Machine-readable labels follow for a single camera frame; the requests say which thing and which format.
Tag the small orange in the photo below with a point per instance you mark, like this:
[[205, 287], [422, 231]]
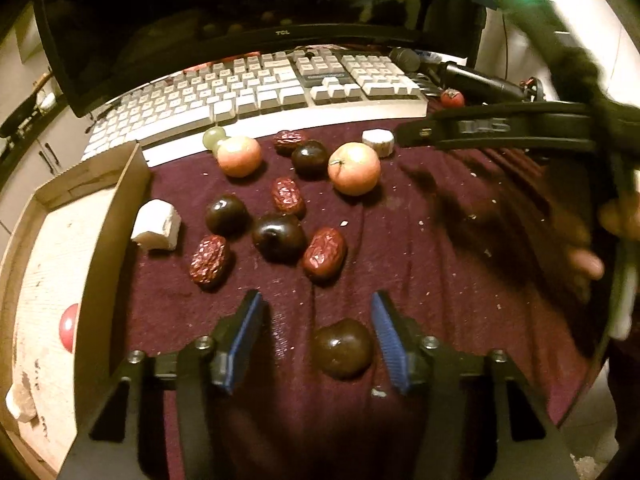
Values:
[[240, 156], [354, 168]]

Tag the person's right hand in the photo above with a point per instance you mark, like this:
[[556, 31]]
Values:
[[587, 264]]

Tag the dark red cloth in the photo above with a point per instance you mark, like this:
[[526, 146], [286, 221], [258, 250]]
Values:
[[450, 260]]

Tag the dark purple plum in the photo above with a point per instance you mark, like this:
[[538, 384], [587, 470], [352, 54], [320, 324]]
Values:
[[278, 237], [343, 349], [227, 215], [310, 160]]

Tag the dried red date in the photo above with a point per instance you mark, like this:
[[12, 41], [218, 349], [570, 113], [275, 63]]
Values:
[[325, 255], [210, 261], [290, 142], [288, 197]]

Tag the cardboard box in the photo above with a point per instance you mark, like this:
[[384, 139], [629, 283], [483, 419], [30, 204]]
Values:
[[50, 270]]

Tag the black microphone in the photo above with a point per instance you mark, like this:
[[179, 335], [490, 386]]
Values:
[[405, 58]]

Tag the black computer monitor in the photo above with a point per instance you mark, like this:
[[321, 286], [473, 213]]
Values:
[[200, 10]]

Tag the red tomato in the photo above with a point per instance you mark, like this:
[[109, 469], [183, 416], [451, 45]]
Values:
[[70, 327], [452, 98]]

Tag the white computer keyboard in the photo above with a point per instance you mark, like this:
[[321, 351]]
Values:
[[350, 110]]

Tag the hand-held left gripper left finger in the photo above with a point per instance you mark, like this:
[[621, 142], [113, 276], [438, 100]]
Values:
[[245, 345]]

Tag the white crumbly block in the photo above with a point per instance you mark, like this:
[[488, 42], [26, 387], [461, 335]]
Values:
[[156, 225], [21, 397], [378, 142]]

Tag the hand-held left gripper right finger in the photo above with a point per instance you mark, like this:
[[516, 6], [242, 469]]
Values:
[[390, 345]]

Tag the white kitchen cabinet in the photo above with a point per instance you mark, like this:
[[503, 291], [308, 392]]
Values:
[[30, 170]]

